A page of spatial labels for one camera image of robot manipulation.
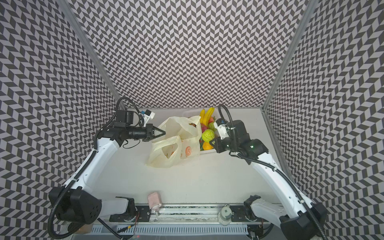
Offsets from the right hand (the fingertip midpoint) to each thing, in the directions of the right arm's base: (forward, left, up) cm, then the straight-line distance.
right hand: (212, 146), depth 73 cm
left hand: (+4, +23, +5) cm, 24 cm away
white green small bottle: (-27, -4, -12) cm, 30 cm away
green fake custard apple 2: (+24, -1, -14) cm, 28 cm away
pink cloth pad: (-20, +29, -14) cm, 38 cm away
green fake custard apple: (+4, +2, +4) cm, 6 cm away
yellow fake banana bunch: (+31, +3, -12) cm, 33 cm away
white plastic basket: (+35, +13, -12) cm, 39 cm away
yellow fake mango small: (+7, +3, -12) cm, 14 cm away
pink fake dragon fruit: (+7, +4, +6) cm, 10 cm away
